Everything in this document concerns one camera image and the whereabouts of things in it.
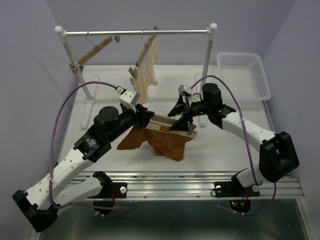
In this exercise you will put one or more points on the aluminium mounting rail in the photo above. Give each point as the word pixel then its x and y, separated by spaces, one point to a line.
pixel 188 185

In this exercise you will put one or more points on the white plastic basket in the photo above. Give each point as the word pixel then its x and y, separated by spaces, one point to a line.
pixel 245 75

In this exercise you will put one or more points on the wooden hanger for brown underwear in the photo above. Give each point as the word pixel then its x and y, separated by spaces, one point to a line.
pixel 161 123

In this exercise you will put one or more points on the white metal clothes rack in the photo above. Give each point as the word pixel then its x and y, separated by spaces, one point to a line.
pixel 91 94

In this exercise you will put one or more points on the wooden hanger with cream underwear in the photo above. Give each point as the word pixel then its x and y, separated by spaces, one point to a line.
pixel 151 44

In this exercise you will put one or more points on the empty wooden clip hanger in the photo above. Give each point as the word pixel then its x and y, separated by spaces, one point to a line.
pixel 75 67

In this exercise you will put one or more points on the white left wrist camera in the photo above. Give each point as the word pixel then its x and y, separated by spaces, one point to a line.
pixel 128 97

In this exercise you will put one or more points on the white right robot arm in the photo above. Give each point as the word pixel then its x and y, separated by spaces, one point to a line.
pixel 277 154

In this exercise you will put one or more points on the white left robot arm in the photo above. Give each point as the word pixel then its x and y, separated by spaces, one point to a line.
pixel 42 203

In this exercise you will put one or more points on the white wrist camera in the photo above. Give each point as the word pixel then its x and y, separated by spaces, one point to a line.
pixel 128 97
pixel 186 92

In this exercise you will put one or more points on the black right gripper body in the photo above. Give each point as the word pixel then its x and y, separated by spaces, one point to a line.
pixel 199 108

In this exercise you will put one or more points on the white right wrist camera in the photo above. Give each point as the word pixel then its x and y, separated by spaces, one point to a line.
pixel 186 92

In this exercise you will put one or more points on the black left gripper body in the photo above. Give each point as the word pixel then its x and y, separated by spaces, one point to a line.
pixel 128 118

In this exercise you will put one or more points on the cream underwear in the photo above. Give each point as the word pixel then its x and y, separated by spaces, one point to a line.
pixel 146 78

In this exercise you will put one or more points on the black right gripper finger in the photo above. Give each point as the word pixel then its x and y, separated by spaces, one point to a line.
pixel 182 124
pixel 181 107

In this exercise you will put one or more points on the brown underwear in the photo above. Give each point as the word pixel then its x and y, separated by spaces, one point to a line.
pixel 164 144

